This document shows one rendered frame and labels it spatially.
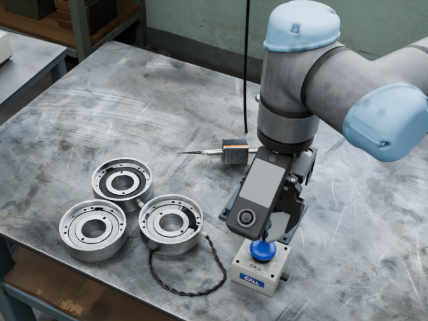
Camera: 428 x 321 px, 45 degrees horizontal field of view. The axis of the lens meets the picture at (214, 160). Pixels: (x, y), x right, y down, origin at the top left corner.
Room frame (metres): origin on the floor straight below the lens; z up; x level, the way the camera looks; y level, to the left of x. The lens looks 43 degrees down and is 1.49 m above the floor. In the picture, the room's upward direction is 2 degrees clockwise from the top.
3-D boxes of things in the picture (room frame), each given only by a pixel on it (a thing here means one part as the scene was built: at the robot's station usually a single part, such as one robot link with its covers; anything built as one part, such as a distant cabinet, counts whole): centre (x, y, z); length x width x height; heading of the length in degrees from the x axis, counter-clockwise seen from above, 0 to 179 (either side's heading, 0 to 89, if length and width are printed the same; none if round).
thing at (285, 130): (0.50, -0.09, 1.10); 0.08 x 0.08 x 0.05
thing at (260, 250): (0.48, -0.08, 0.84); 0.04 x 0.04 x 0.05
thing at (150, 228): (0.55, 0.07, 0.82); 0.08 x 0.08 x 0.02
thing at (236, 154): (0.73, -0.04, 0.82); 0.05 x 0.02 x 0.04; 95
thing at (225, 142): (0.74, -0.01, 0.82); 0.17 x 0.02 x 0.04; 95
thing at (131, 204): (0.63, 0.16, 0.82); 0.10 x 0.10 x 0.04
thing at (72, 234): (0.53, 0.19, 0.82); 0.08 x 0.08 x 0.02
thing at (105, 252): (0.53, 0.19, 0.82); 0.10 x 0.10 x 0.04
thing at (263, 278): (0.48, -0.08, 0.82); 0.08 x 0.07 x 0.05; 65
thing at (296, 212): (0.47, -0.10, 0.96); 0.05 x 0.02 x 0.09; 65
